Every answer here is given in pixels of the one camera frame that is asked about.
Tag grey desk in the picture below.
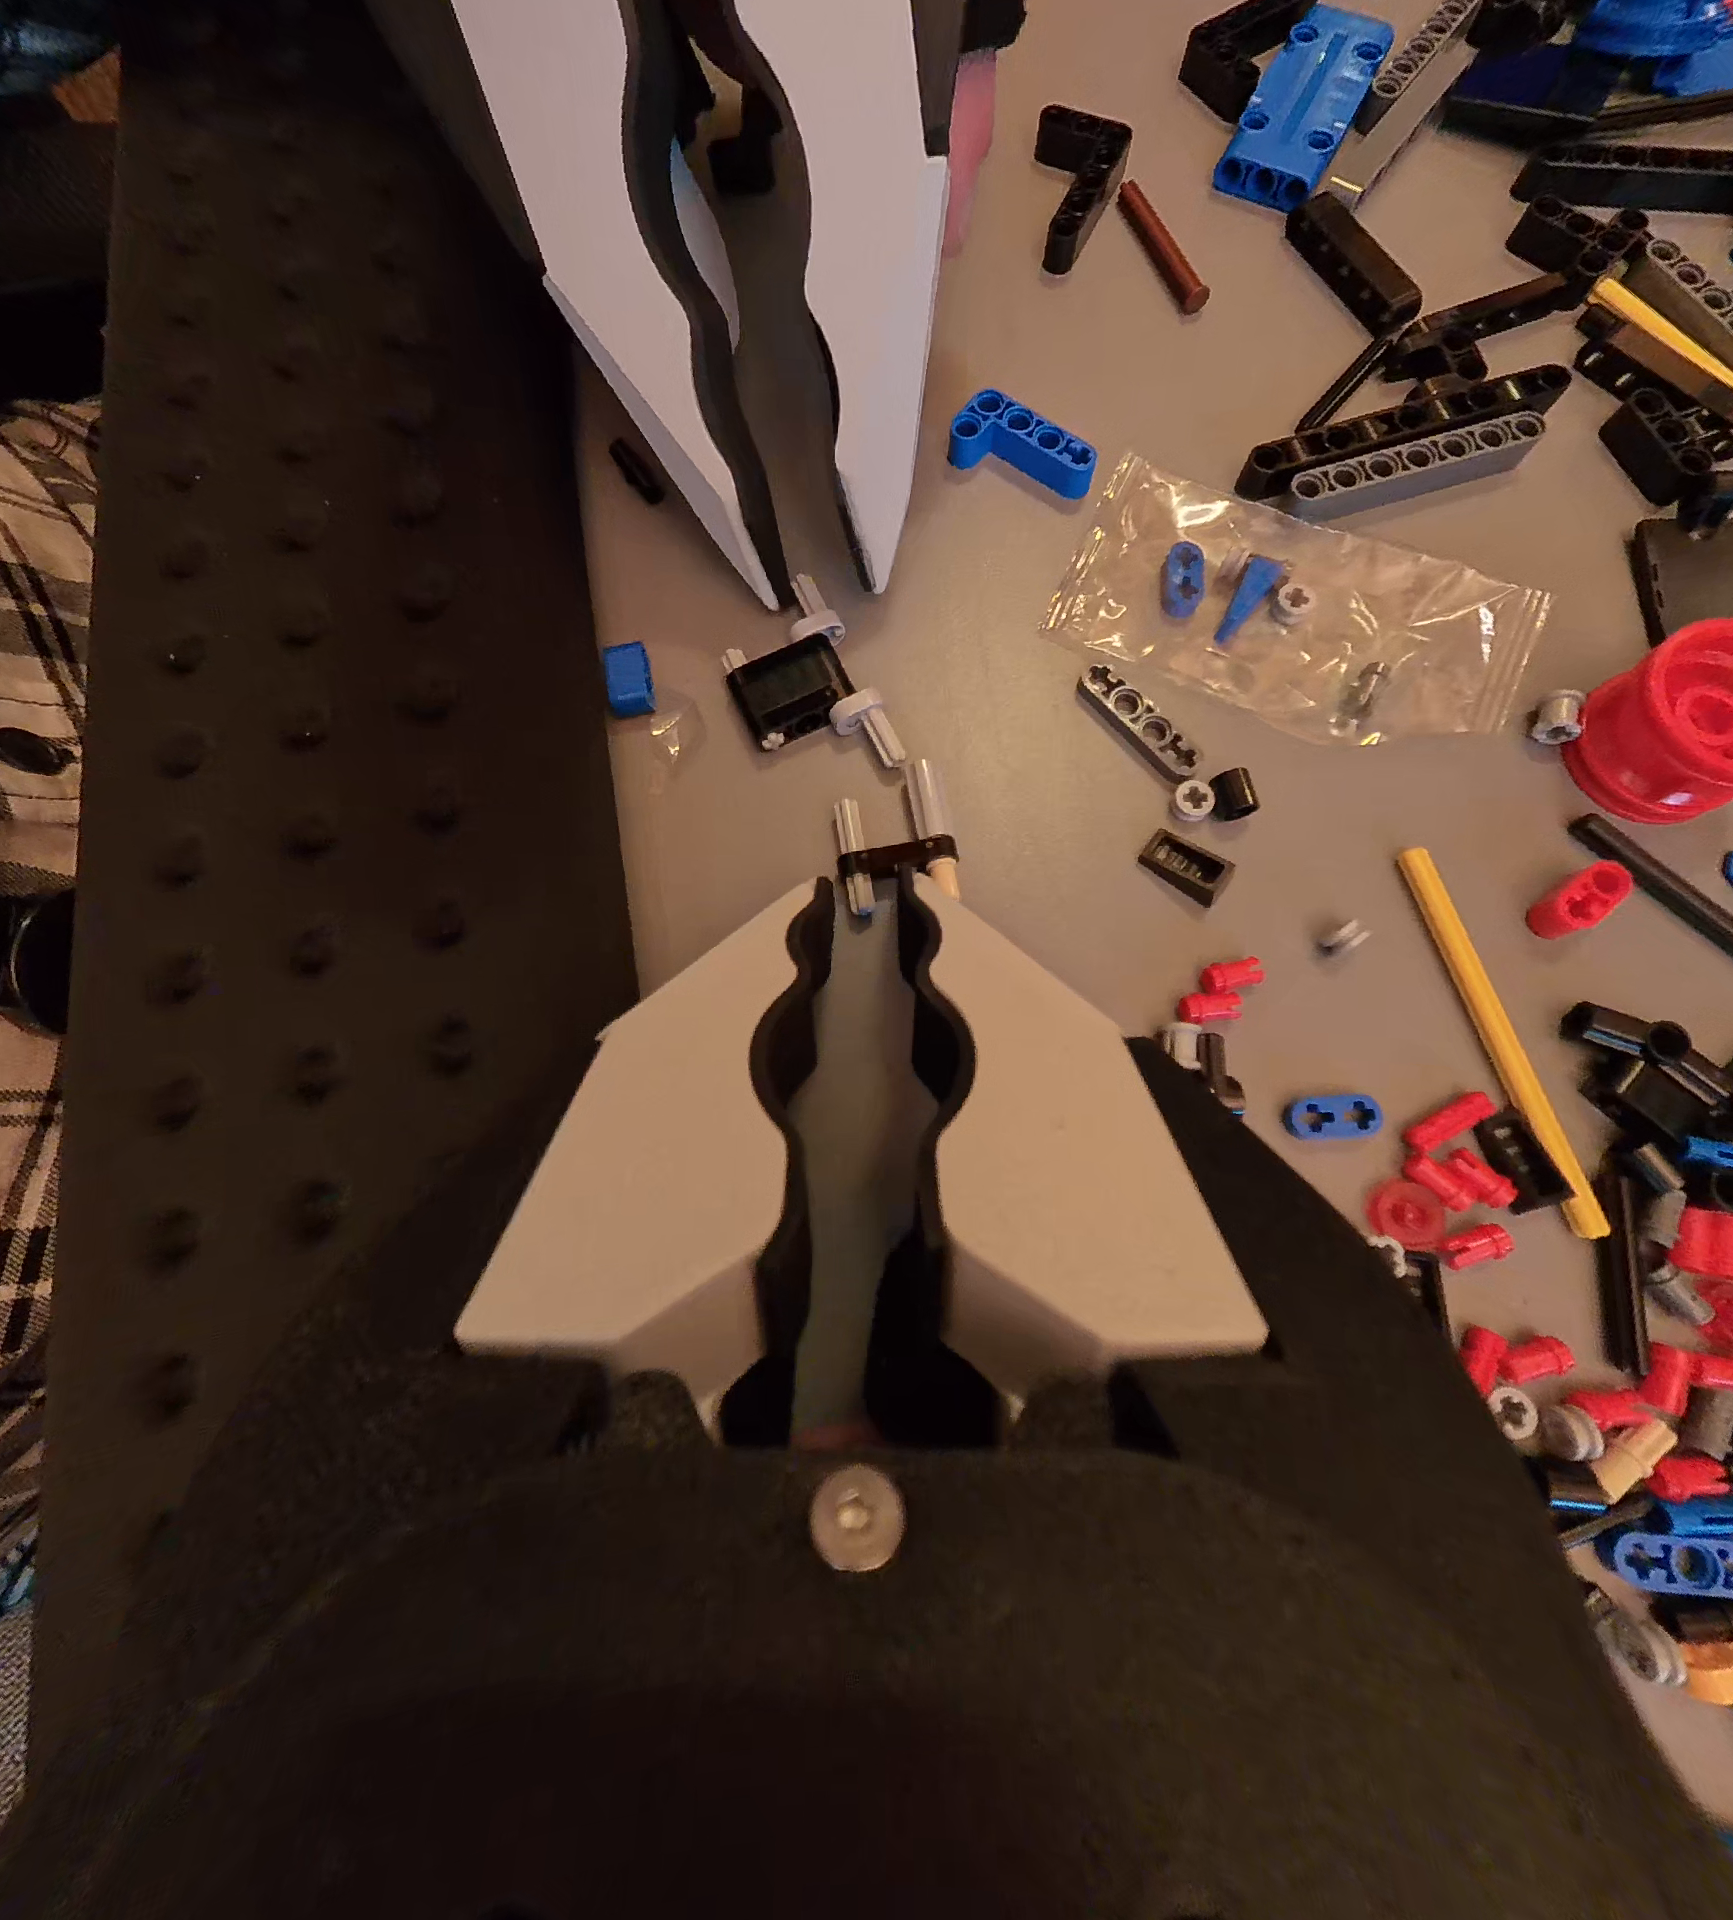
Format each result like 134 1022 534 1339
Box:
572 0 1733 1920

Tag small black tile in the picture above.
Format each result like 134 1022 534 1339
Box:
1137 828 1239 912

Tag black curved panel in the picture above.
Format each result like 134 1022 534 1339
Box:
1627 512 1733 651

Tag thin black beam with grey pins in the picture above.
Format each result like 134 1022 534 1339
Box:
833 755 962 919

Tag black angled beam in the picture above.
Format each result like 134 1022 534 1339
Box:
1035 103 1134 278

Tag long yellow axle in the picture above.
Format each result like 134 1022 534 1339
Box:
1395 845 1615 1244

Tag blue cone piece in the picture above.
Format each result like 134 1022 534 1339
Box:
1211 553 1289 647

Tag clear zip bag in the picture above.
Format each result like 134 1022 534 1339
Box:
1040 454 1555 750

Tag blue holed oval beam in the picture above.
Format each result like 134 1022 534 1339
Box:
1610 1528 1733 1601

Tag long black axle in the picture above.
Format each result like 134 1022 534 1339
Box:
1566 811 1733 1031

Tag person's left hand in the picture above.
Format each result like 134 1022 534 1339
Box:
947 51 990 258

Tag pile of small mixed pins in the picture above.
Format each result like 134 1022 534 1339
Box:
1369 996 1733 1920

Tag black studded panel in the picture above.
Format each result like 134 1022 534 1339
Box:
25 0 643 1802

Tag short yellow axle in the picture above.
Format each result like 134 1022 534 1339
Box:
1584 276 1733 395

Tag black block with grey pins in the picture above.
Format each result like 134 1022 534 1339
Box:
720 574 901 755

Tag short black beam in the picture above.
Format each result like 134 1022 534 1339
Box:
1284 190 1425 335

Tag red oval connector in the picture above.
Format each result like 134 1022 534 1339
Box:
1524 858 1636 942

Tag grey holed beam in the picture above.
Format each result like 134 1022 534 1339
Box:
1284 412 1553 523

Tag grey and black connector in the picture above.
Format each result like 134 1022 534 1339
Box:
1160 1023 1253 1122

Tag dark grey thin beam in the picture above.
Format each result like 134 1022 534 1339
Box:
1081 663 1200 781

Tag pile of black and blue beams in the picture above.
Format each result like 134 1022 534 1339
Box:
1442 0 1733 512

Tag black link rod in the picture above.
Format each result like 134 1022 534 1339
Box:
1293 269 1576 440

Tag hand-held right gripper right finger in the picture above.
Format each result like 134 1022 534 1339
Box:
881 876 1271 1441

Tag blue angled beam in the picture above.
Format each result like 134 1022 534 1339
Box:
951 390 1098 504

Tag blue panel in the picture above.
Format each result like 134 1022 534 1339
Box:
1211 2 1395 205

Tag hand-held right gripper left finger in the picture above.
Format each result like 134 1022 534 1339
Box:
453 876 838 1441

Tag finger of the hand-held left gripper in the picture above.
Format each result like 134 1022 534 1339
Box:
453 0 784 610
722 0 952 593

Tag brown axle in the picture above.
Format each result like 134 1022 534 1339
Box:
1117 180 1211 315

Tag black bent beam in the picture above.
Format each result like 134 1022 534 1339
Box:
1179 0 1319 126

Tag red wheel hub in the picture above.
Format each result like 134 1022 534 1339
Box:
1560 615 1733 828

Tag long black beam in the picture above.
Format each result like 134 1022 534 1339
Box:
1234 361 1574 504

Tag long grey flat beam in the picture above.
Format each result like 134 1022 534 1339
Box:
1330 0 1486 205

